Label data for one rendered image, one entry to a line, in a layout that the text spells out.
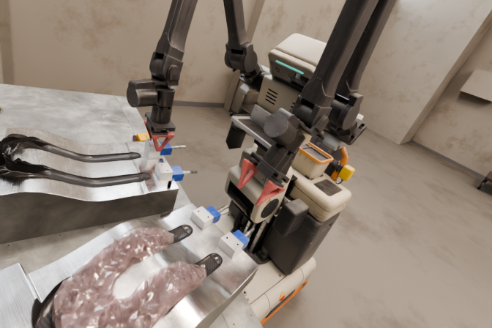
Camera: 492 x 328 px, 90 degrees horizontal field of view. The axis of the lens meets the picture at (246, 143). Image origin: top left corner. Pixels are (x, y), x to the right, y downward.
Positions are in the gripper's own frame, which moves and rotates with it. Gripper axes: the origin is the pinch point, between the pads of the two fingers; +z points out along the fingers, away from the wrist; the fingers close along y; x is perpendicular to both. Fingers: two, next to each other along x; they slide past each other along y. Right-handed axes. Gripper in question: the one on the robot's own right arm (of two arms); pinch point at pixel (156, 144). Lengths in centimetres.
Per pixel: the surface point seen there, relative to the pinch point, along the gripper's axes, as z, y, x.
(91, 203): 3.7, 17.8, -20.0
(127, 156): 4.2, -0.6, -8.1
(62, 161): 0.6, 4.4, -24.6
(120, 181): 4.1, 10.8, -12.4
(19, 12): 12, -236, -44
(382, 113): 73, -206, 674
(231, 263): 7.2, 42.6, 5.9
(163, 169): 0.9, 11.9, -1.4
